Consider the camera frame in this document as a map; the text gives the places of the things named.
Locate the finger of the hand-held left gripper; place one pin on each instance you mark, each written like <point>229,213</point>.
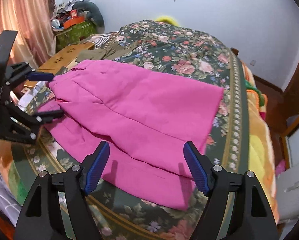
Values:
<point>48,116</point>
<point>39,76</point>

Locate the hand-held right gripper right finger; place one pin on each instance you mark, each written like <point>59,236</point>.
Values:
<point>195,165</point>

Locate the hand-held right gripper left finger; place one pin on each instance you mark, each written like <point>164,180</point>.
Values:
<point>95,166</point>

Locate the pink pants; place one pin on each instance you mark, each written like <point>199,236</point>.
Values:
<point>139,120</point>

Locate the wooden headboard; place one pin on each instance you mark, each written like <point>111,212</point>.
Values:
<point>64,55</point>

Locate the pink curtain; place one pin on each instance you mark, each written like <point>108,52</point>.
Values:
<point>24,22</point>

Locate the green patterned box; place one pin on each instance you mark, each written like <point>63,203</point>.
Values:
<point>75,32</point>

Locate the orange box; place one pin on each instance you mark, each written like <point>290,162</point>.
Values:
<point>73,22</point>

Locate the striped cloth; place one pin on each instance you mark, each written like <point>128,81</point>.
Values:
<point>100,40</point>

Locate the orange yellow blanket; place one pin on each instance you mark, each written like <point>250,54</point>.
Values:
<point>260,135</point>

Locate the pile of clutter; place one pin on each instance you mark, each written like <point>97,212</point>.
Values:
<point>67,10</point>

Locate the olive green garment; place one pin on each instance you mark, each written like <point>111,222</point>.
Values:
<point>107,50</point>

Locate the grey stuffed pillow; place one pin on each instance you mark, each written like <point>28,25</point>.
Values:
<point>95,11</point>

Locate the white patterned cloth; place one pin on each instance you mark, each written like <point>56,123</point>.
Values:
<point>4,200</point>

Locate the floral green bedspread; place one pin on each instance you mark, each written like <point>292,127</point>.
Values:
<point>184,55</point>

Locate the wooden door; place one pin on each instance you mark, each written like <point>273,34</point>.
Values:
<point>297,80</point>

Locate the yellow fluffy object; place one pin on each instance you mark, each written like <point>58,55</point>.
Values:
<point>168,20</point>

